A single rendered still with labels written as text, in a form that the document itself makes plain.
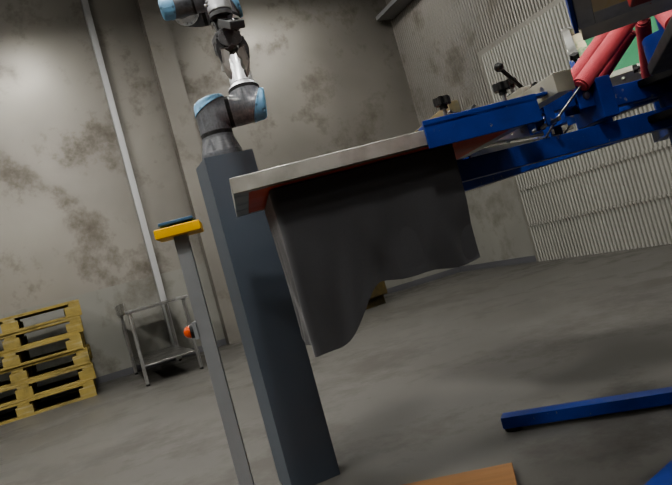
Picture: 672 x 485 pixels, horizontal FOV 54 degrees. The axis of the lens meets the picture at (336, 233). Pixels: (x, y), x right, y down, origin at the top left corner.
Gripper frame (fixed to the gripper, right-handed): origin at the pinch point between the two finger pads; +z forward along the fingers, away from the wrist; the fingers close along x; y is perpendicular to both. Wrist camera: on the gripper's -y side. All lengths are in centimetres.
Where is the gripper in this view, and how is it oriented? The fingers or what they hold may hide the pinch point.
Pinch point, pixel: (238, 73)
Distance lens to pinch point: 206.3
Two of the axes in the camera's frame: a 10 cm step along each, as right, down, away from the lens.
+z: 2.6, 9.6, -0.3
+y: -3.6, 1.3, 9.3
